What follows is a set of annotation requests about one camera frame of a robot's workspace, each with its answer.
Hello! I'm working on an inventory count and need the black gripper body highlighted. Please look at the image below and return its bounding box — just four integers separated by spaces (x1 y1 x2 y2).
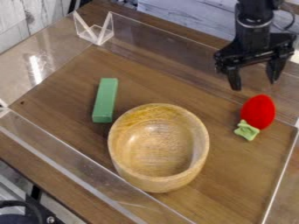
213 33 296 74

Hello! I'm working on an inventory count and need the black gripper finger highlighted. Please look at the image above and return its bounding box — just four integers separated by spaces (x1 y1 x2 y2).
265 58 286 84
226 66 241 91

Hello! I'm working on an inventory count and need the red felt strawberry toy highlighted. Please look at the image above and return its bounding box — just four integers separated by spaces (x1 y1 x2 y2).
233 94 276 141

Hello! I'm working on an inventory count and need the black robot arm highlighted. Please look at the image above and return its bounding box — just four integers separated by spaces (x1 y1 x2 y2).
213 0 296 91

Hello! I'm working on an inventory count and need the wooden bowl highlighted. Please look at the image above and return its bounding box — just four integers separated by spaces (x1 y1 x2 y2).
106 103 210 193

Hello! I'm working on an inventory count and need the green rectangular block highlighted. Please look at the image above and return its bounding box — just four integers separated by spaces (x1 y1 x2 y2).
92 78 117 123

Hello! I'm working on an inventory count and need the black table clamp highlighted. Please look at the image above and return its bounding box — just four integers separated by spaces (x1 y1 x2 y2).
0 185 65 224

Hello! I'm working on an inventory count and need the clear acrylic tray wall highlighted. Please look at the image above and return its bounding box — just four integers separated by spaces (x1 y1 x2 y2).
0 8 299 224

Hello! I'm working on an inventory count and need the clear acrylic corner bracket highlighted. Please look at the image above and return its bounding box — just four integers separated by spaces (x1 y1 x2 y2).
72 11 114 46

